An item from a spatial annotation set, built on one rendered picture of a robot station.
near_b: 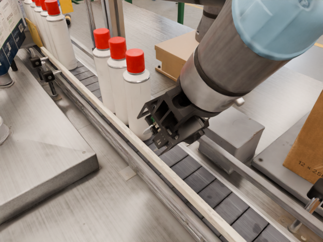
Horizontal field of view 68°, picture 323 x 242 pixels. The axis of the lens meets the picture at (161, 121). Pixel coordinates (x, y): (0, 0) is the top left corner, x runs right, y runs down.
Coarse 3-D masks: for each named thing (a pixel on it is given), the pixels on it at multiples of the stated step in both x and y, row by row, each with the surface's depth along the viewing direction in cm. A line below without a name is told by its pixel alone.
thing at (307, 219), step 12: (72, 36) 78; (84, 48) 71; (204, 144) 43; (216, 144) 42; (228, 156) 40; (240, 168) 38; (252, 180) 37; (264, 180) 37; (264, 192) 36; (276, 192) 35; (288, 204) 34; (300, 216) 33; (312, 216) 32; (312, 228) 32
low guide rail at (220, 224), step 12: (132, 132) 51; (144, 144) 49; (156, 156) 46; (156, 168) 46; (168, 168) 44; (168, 180) 44; (180, 180) 42; (180, 192) 42; (192, 192) 40; (192, 204) 41; (204, 204) 39; (204, 216) 39; (216, 216) 37; (216, 228) 38; (228, 228) 36; (228, 240) 36; (240, 240) 35
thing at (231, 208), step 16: (80, 64) 81; (80, 80) 73; (96, 80) 73; (96, 96) 67; (112, 128) 59; (128, 144) 54; (144, 160) 50; (176, 160) 50; (192, 160) 50; (160, 176) 47; (192, 176) 47; (208, 176) 47; (176, 192) 44; (208, 192) 44; (224, 192) 44; (192, 208) 42; (224, 208) 42; (240, 208) 42; (208, 224) 40; (240, 224) 40; (256, 224) 40; (224, 240) 38; (256, 240) 38; (272, 240) 38; (288, 240) 38
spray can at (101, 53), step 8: (96, 32) 49; (104, 32) 49; (96, 40) 49; (104, 40) 49; (96, 48) 51; (104, 48) 50; (96, 56) 51; (104, 56) 50; (96, 64) 53; (104, 64) 52; (104, 72) 53; (104, 80) 54; (104, 88) 56; (104, 96) 58; (104, 104) 60; (112, 104) 59; (112, 112) 61
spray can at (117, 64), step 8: (112, 40) 46; (120, 40) 46; (112, 48) 46; (120, 48) 46; (112, 56) 47; (120, 56) 47; (112, 64) 47; (120, 64) 47; (112, 72) 48; (120, 72) 48; (112, 80) 50; (120, 80) 49; (112, 88) 51; (120, 88) 50; (112, 96) 54; (120, 96) 52; (120, 104) 53; (120, 112) 55; (120, 120) 57
